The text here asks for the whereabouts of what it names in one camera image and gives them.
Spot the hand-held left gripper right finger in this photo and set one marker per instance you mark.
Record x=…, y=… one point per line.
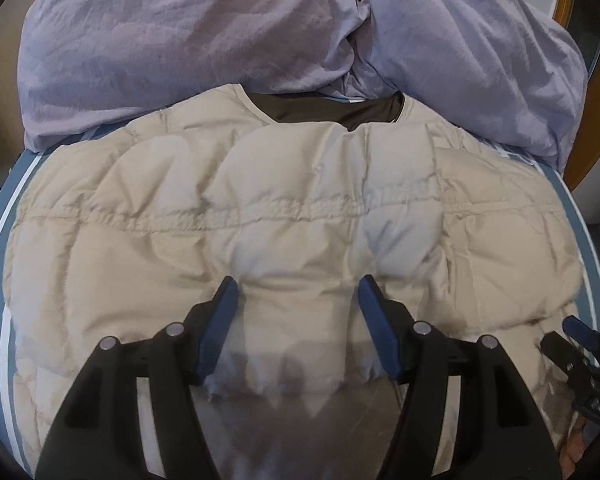
x=378, y=316

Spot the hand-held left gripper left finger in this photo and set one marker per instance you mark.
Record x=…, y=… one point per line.
x=219, y=316

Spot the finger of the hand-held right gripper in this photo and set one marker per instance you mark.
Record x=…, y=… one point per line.
x=582, y=331
x=560, y=350

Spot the beige puffer jacket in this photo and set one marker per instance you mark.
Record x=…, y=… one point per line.
x=290, y=230

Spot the person's right hand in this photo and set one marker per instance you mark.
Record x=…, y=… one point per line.
x=574, y=447

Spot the blue white striped bed sheet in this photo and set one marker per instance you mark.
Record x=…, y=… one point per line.
x=10, y=360

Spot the lilac pillow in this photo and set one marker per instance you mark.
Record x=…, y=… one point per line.
x=460, y=60
x=180, y=40

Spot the wooden door frame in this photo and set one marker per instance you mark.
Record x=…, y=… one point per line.
x=575, y=15

